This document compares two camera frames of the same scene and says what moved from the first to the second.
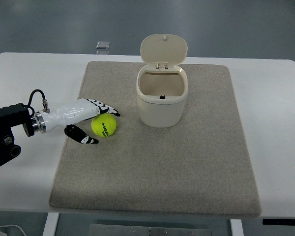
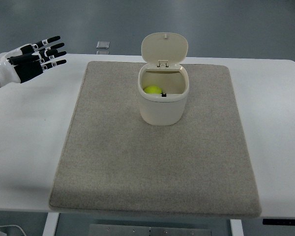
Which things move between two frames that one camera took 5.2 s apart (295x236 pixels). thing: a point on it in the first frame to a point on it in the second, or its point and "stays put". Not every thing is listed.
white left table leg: (50, 224) stays put
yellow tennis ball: (103, 125) to (152, 89)
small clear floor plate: (103, 44) stays put
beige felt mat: (201, 165) stays put
